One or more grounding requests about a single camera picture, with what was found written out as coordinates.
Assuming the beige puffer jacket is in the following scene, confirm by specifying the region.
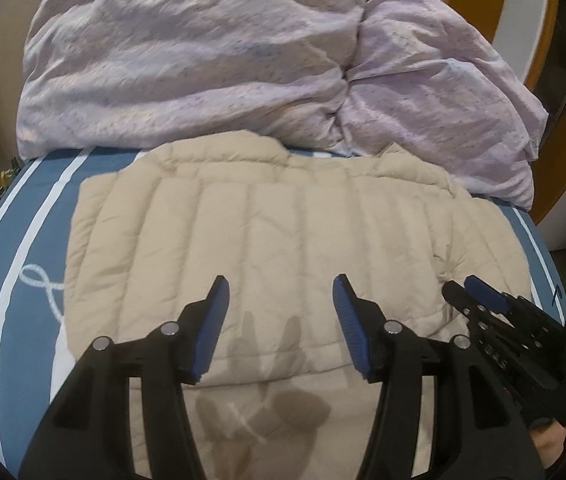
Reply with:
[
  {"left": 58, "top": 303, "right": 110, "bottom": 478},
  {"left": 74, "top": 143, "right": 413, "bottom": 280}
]
[{"left": 63, "top": 130, "right": 534, "bottom": 480}]

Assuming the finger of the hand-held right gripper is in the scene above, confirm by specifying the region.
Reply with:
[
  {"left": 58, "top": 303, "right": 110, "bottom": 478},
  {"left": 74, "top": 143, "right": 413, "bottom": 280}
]
[
  {"left": 464, "top": 275, "right": 528, "bottom": 316},
  {"left": 442, "top": 281, "right": 488, "bottom": 333}
]

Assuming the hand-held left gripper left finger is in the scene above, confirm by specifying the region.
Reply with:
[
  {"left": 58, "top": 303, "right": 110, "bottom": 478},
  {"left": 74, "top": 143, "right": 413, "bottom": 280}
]
[{"left": 18, "top": 275, "right": 231, "bottom": 480}]

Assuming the person's right hand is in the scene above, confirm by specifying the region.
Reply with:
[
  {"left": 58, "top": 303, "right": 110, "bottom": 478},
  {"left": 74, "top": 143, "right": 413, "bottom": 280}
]
[{"left": 532, "top": 421, "right": 566, "bottom": 467}]

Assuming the blue white-striped bed sheet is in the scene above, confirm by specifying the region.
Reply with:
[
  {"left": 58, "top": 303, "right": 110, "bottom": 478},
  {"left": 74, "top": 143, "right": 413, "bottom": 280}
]
[{"left": 0, "top": 147, "right": 566, "bottom": 480}]

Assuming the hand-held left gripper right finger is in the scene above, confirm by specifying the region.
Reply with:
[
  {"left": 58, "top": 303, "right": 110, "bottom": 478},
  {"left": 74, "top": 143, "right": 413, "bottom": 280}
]
[{"left": 332, "top": 274, "right": 546, "bottom": 480}]

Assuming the lilac duvet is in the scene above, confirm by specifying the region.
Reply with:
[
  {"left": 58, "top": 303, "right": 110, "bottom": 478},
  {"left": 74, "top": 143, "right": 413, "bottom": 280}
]
[{"left": 16, "top": 0, "right": 550, "bottom": 211}]

